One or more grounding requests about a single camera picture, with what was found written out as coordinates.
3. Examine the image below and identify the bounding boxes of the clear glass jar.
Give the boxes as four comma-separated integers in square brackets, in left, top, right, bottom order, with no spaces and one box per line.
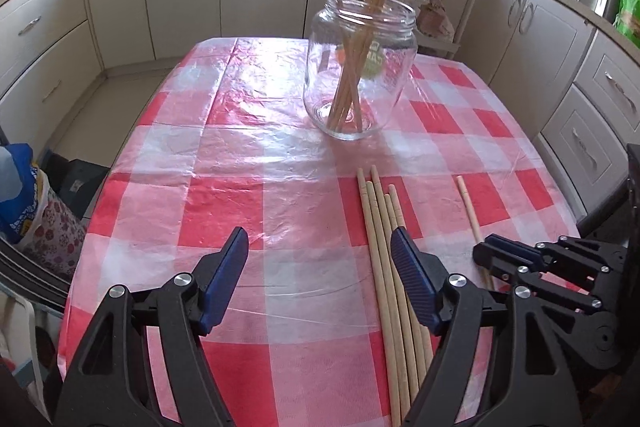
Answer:
[303,0,418,141]

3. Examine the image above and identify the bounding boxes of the cream kitchen cabinets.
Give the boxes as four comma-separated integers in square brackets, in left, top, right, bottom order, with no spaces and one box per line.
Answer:
[1,0,639,213]

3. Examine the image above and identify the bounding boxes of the red white checkered tablecloth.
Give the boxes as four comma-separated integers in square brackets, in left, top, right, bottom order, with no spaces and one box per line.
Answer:
[58,38,576,426]

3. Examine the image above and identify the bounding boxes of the black floor scale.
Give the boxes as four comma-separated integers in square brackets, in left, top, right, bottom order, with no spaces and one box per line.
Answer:
[50,159,110,218]

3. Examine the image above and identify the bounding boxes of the blue plastic bag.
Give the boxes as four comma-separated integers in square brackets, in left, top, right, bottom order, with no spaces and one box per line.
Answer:
[0,143,42,245]

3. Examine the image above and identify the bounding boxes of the green snack bag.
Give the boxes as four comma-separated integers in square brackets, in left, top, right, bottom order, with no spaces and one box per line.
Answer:
[614,0,640,48]

